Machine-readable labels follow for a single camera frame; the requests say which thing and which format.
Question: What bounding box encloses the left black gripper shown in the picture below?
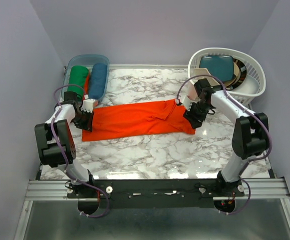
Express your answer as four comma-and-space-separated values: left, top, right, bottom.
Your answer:
72, 108, 95, 132

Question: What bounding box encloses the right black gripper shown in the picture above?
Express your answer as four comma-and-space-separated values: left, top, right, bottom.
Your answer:
183, 100, 213, 130

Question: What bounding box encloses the orange t shirt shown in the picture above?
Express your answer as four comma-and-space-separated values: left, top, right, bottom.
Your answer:
84, 74, 90, 95
82, 99, 195, 142

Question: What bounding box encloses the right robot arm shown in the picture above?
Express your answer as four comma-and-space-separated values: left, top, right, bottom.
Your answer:
180, 74, 273, 196

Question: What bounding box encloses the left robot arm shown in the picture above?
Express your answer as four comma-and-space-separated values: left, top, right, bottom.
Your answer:
34, 91, 98, 198

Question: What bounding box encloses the rolled orange t shirt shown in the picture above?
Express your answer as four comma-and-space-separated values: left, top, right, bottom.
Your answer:
84, 74, 90, 95

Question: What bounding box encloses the beige garment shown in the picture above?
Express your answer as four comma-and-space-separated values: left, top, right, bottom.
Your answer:
191, 68, 240, 90

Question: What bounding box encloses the rolled green t shirt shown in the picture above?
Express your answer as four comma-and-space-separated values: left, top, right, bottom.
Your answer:
67, 65, 90, 99

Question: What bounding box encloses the rolled blue t shirt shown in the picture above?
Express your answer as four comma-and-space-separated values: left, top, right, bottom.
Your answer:
88, 63, 107, 102

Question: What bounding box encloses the teal folded garment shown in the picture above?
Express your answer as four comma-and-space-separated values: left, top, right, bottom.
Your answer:
199, 55, 234, 82

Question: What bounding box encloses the clear blue plastic bin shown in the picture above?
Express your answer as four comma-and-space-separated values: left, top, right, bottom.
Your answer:
63, 54, 109, 103

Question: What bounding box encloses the white laundry basket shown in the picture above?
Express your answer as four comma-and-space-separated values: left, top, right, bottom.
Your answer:
188, 47, 266, 106

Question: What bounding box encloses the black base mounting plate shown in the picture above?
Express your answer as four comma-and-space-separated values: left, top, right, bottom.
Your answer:
65, 178, 245, 209

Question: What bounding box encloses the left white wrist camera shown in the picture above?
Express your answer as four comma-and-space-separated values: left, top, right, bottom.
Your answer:
80, 94, 98, 113

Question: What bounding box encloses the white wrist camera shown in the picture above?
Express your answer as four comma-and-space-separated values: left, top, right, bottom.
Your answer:
175, 81, 198, 111
80, 94, 98, 113

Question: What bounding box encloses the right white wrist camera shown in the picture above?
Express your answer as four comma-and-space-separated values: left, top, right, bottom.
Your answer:
175, 81, 198, 111

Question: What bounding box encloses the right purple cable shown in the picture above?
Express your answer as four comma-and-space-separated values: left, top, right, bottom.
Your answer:
176, 76, 273, 215

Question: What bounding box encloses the purple cable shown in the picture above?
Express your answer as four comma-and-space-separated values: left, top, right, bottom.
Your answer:
52, 84, 110, 219
176, 76, 273, 215

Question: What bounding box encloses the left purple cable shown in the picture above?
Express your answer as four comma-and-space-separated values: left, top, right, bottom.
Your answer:
52, 84, 110, 219

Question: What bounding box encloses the aluminium rail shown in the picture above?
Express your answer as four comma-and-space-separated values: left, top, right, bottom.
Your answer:
25, 178, 290, 201

